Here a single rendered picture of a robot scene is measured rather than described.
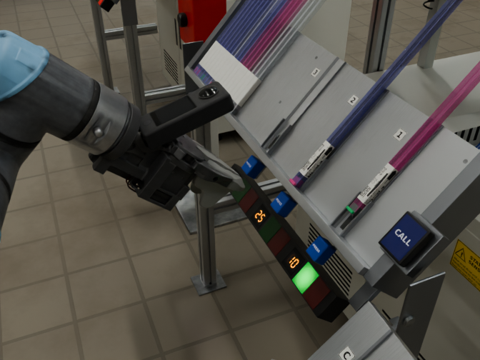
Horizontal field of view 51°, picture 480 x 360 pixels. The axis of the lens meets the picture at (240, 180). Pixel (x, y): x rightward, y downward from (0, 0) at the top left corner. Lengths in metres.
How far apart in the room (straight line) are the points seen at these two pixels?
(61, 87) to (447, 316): 0.83
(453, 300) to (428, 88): 0.56
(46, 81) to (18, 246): 1.37
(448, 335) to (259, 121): 0.56
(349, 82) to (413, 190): 0.22
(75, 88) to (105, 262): 1.21
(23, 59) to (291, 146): 0.44
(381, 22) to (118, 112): 0.93
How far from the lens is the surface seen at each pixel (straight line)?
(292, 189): 0.75
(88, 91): 0.56
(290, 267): 0.74
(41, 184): 2.14
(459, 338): 1.10
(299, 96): 0.86
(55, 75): 0.55
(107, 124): 0.57
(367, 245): 0.67
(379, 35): 1.39
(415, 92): 1.34
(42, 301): 1.66
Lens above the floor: 1.18
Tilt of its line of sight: 36 degrees down
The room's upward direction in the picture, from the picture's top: straight up
